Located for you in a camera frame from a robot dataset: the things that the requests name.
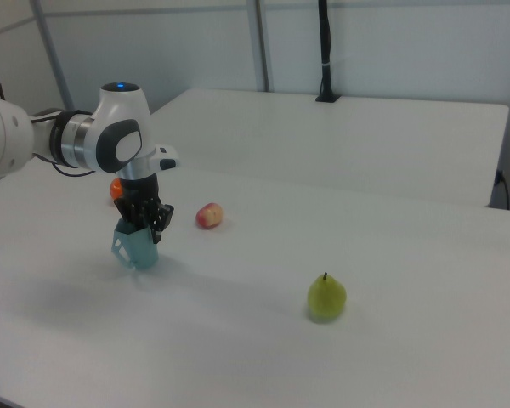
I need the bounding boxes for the black pole with base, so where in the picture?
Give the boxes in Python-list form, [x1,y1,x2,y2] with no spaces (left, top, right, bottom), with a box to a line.
[314,0,341,104]

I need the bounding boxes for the green toy pear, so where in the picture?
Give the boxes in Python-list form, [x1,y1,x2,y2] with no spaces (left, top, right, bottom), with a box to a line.
[307,271,348,322]

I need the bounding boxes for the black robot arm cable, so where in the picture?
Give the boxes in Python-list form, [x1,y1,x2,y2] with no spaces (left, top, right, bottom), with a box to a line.
[0,65,97,175]

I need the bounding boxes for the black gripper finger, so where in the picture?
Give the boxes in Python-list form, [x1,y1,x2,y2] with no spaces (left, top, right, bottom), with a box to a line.
[115,201,150,235]
[149,202,176,246]

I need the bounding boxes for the grey partition post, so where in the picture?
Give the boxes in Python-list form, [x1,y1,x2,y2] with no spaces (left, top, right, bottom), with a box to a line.
[28,0,77,112]
[246,0,275,93]

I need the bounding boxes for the red toy fruit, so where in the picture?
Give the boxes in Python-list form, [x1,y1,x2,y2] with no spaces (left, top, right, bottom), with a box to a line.
[195,202,224,230]

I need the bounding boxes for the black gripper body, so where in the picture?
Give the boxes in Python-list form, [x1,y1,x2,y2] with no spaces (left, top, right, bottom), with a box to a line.
[113,173,163,213]

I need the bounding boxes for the teal faceted mug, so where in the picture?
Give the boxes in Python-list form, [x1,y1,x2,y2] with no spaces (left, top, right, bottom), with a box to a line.
[110,217,161,272]

